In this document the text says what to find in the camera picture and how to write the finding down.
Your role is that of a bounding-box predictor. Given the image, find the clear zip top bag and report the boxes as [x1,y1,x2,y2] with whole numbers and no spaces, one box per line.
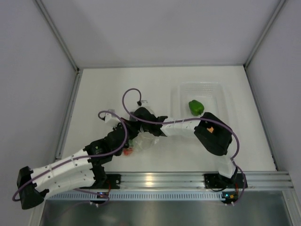
[129,131,159,153]

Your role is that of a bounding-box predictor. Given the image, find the fake green bell pepper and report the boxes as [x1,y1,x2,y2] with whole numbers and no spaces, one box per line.
[189,100,205,116]

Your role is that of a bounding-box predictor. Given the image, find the fake orange tomato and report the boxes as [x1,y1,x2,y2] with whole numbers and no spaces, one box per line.
[207,127,214,134]

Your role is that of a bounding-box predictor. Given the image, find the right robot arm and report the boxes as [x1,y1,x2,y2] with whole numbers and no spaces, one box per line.
[130,107,238,188]

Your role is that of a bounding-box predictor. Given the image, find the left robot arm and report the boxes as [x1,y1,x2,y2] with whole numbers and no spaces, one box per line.
[13,119,141,210]

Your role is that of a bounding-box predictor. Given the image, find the fake dark green vegetable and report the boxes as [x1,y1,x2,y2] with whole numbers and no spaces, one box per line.
[128,140,134,147]

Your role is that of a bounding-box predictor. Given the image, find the fake red cherry tomatoes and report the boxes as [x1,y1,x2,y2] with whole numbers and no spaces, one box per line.
[123,148,134,156]

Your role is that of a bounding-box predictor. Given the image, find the clear plastic basket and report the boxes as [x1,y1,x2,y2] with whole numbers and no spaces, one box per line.
[170,82,230,125]

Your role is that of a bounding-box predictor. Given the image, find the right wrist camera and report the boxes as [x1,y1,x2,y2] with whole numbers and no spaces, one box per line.
[137,100,149,107]

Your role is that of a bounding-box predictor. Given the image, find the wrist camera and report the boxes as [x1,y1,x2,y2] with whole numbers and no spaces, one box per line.
[100,109,120,128]
[137,100,149,107]

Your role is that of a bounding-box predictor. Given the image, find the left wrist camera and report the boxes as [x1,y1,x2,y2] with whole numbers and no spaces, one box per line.
[100,109,120,128]

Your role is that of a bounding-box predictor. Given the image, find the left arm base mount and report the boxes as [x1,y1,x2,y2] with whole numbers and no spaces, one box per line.
[103,173,121,190]

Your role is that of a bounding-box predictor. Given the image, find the slotted cable duct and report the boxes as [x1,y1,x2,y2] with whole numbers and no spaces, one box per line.
[48,191,237,202]

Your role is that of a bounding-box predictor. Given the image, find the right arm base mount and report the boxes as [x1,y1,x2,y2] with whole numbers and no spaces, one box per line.
[204,173,248,190]

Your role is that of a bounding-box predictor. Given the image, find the aluminium mounting rail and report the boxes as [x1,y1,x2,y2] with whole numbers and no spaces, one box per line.
[36,171,293,190]

